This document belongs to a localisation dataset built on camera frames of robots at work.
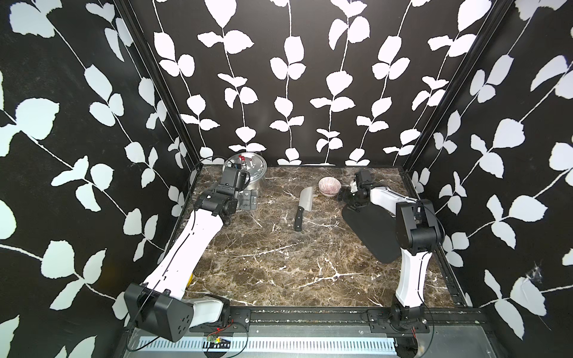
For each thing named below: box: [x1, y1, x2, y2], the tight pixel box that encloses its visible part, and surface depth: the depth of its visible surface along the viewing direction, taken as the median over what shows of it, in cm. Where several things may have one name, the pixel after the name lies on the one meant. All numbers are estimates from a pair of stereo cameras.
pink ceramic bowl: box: [317, 176, 342, 197], surface depth 112 cm
